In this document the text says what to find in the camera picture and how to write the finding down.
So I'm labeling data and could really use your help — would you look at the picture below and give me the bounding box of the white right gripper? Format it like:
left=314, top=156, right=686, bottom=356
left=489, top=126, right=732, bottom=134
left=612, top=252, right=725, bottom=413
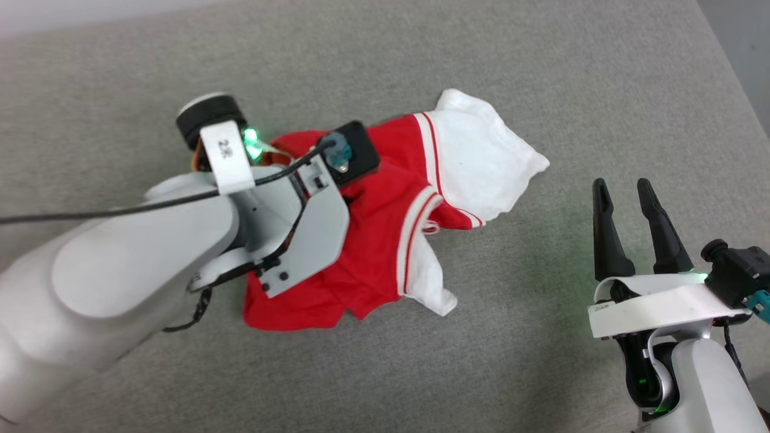
left=588, top=177, right=754, bottom=340

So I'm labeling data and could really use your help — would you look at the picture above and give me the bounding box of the white paper cable tag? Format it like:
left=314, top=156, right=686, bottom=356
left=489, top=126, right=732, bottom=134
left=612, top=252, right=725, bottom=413
left=200, top=120, right=255, bottom=195

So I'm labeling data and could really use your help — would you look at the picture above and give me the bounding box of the thin black cable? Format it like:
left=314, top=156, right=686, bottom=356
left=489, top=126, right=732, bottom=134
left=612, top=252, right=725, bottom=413
left=721, top=318, right=751, bottom=387
left=162, top=287, right=213, bottom=334

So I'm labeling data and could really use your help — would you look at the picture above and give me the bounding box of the red and white jersey garment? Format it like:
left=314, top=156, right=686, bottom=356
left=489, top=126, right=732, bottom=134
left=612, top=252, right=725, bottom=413
left=242, top=88, right=550, bottom=333

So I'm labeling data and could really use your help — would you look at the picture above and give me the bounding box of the black cable with teal plug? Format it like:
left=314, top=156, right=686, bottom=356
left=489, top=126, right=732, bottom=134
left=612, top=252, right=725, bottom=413
left=0, top=134, right=353, bottom=227
left=745, top=290, right=770, bottom=325

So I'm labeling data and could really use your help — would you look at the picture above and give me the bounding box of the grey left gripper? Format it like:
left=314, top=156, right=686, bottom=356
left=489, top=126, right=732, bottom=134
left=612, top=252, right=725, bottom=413
left=260, top=170, right=351, bottom=299

